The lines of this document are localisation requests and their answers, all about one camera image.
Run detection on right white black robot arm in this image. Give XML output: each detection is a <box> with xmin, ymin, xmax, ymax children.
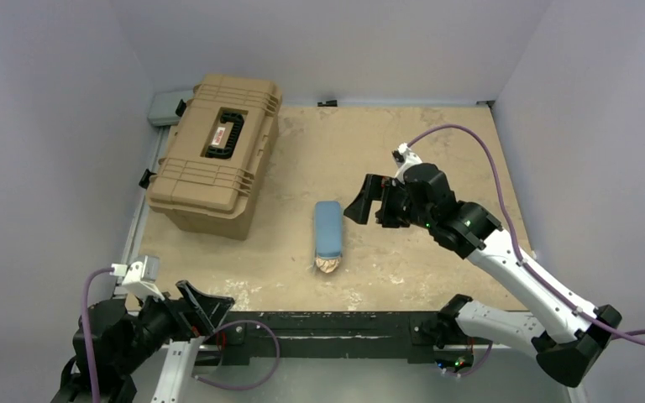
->
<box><xmin>343</xmin><ymin>163</ymin><xmax>621</xmax><ymax>387</ymax></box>

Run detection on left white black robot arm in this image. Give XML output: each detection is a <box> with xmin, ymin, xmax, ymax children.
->
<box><xmin>52</xmin><ymin>280</ymin><xmax>235</xmax><ymax>402</ymax></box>

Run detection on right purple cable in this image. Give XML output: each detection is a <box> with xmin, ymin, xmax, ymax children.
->
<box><xmin>408</xmin><ymin>123</ymin><xmax>645</xmax><ymax>350</ymax></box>

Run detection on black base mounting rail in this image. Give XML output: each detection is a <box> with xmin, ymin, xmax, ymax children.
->
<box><xmin>202</xmin><ymin>311</ymin><xmax>479</xmax><ymax>371</ymax></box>

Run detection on beige umbrella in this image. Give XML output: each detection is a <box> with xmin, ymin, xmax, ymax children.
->
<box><xmin>314</xmin><ymin>256</ymin><xmax>342</xmax><ymax>274</ymax></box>

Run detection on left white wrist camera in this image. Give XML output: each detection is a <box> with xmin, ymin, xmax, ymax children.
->
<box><xmin>110</xmin><ymin>254</ymin><xmax>165</xmax><ymax>301</ymax></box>

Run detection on grey metal corner box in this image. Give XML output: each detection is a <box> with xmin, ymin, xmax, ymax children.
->
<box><xmin>148</xmin><ymin>89</ymin><xmax>194</xmax><ymax>127</ymax></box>

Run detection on tan plastic tool case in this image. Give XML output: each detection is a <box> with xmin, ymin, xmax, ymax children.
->
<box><xmin>146</xmin><ymin>74</ymin><xmax>282</xmax><ymax>240</ymax></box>

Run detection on blue umbrella sleeve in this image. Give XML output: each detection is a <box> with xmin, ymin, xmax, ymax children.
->
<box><xmin>314</xmin><ymin>201</ymin><xmax>343</xmax><ymax>259</ymax></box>

